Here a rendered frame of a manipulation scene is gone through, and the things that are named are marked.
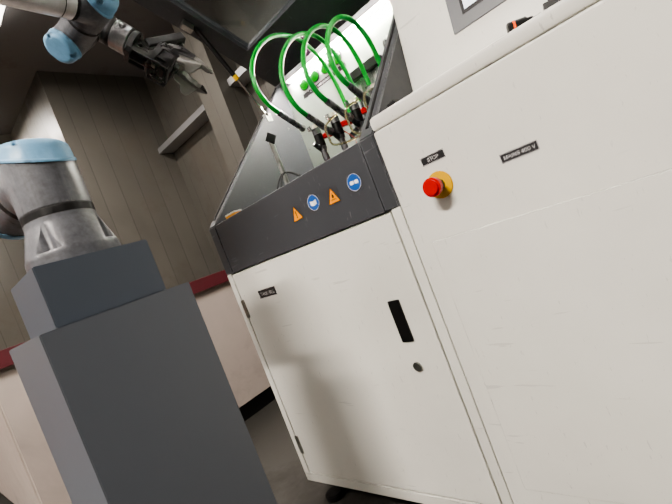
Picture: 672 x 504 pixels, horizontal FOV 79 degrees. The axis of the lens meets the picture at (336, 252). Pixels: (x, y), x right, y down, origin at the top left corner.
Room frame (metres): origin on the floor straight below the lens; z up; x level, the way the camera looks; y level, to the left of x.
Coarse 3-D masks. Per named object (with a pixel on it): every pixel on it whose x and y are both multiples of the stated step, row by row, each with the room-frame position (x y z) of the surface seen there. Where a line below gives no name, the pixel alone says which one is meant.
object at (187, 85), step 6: (180, 72) 1.16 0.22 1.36; (174, 78) 1.15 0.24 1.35; (180, 78) 1.16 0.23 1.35; (186, 78) 1.16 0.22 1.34; (180, 84) 1.16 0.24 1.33; (186, 84) 1.17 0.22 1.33; (192, 84) 1.18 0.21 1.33; (198, 84) 1.19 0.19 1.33; (180, 90) 1.15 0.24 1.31; (186, 90) 1.17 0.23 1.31; (192, 90) 1.18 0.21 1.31; (198, 90) 1.19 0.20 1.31; (204, 90) 1.19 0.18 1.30
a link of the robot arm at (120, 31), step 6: (114, 24) 1.06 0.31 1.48; (120, 24) 1.06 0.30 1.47; (126, 24) 1.08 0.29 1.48; (114, 30) 1.06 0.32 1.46; (120, 30) 1.06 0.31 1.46; (126, 30) 1.06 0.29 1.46; (132, 30) 1.08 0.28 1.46; (108, 36) 1.06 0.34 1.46; (114, 36) 1.06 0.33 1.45; (120, 36) 1.06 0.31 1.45; (126, 36) 1.06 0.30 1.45; (108, 42) 1.07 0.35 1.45; (114, 42) 1.07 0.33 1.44; (120, 42) 1.07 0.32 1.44; (126, 42) 1.07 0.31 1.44; (114, 48) 1.08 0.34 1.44; (120, 48) 1.08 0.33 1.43
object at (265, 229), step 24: (336, 168) 0.93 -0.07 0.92; (360, 168) 0.89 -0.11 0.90; (288, 192) 1.05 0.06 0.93; (312, 192) 0.99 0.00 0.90; (360, 192) 0.90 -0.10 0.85; (240, 216) 1.20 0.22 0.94; (264, 216) 1.13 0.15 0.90; (288, 216) 1.07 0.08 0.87; (312, 216) 1.01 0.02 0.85; (336, 216) 0.96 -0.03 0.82; (360, 216) 0.92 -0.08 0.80; (240, 240) 1.23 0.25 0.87; (264, 240) 1.15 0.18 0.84; (288, 240) 1.09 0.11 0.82; (312, 240) 1.03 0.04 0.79; (240, 264) 1.26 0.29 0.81
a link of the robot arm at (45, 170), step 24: (24, 144) 0.69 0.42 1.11; (48, 144) 0.71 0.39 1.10; (0, 168) 0.70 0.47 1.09; (24, 168) 0.69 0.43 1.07; (48, 168) 0.70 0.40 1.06; (72, 168) 0.74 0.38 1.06; (0, 192) 0.72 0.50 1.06; (24, 192) 0.69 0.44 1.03; (48, 192) 0.69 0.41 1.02; (72, 192) 0.72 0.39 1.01
